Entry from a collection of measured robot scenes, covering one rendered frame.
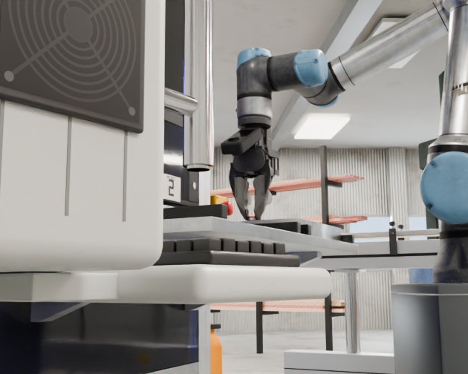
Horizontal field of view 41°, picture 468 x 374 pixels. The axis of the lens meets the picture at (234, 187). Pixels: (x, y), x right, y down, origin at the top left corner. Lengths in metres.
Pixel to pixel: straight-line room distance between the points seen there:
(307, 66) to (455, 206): 0.41
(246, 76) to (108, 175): 0.94
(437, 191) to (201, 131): 0.69
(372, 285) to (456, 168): 10.39
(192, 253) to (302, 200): 10.77
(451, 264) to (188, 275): 0.84
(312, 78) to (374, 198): 10.36
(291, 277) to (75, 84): 0.27
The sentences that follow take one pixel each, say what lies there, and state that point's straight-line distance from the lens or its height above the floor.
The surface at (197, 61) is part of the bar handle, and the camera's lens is 0.51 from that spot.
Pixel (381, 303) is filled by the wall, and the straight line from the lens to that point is 11.52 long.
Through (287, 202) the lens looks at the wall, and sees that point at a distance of 11.23.
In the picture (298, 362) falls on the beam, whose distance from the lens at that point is 2.33.
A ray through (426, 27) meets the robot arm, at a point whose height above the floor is 1.31.
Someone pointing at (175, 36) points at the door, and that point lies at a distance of 1.63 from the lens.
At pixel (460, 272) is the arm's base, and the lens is 1.23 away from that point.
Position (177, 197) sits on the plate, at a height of 1.00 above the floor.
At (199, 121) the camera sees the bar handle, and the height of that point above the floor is 0.92.
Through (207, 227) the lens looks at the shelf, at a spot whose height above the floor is 0.86.
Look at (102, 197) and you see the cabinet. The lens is 0.40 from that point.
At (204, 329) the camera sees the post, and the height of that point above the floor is 0.68.
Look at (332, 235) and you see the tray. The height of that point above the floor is 0.89.
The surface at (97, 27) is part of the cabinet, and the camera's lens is 0.42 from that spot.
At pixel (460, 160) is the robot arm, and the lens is 1.12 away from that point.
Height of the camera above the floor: 0.79
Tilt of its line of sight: 9 degrees up
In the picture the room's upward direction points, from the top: straight up
